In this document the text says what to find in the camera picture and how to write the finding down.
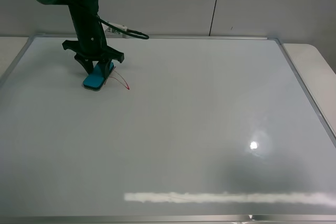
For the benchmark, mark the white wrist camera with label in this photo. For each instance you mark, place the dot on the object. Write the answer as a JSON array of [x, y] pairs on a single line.
[[112, 32]]

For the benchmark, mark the red marker scribble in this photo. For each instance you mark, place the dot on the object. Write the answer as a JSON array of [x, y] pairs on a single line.
[[117, 77]]

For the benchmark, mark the teal whiteboard eraser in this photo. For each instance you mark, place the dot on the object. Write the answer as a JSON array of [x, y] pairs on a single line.
[[94, 81]]

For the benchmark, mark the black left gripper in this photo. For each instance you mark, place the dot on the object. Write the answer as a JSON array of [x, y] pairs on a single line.
[[91, 45]]

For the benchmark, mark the white whiteboard with aluminium frame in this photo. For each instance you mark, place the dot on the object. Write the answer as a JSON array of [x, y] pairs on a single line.
[[211, 130]]

